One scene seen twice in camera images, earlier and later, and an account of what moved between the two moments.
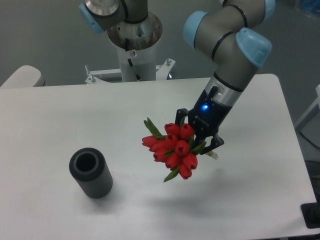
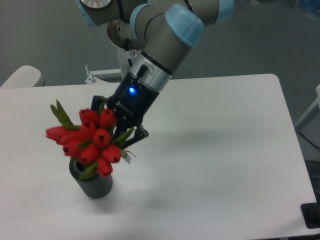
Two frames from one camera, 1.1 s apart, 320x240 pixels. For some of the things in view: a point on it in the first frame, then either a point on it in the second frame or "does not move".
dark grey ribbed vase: (89, 167) does not move
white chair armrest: (24, 76) does not move
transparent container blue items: (310, 8) does not move
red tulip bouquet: (174, 148) → (94, 142)
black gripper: (206, 116) → (131, 103)
